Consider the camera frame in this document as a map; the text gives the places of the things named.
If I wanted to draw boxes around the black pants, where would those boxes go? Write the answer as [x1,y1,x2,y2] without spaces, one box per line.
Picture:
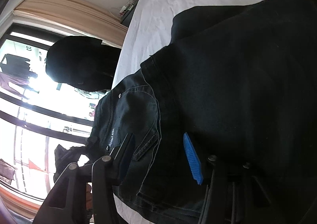
[87,0,316,223]

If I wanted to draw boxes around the person's left hand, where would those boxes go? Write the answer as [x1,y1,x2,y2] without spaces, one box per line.
[86,183,93,210]

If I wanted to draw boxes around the black framed glass window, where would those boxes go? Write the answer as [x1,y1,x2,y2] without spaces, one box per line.
[1,23,102,204]

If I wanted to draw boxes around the black chair with clothes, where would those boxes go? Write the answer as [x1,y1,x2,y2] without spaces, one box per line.
[46,36,121,92]

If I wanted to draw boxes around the hanging dark clothes outside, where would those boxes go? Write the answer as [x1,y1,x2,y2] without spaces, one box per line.
[1,54,39,94]

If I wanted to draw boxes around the dark grey bedside table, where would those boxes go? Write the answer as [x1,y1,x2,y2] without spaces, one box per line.
[119,0,139,28]

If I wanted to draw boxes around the beige curtain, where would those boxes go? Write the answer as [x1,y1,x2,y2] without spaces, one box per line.
[13,0,127,48]

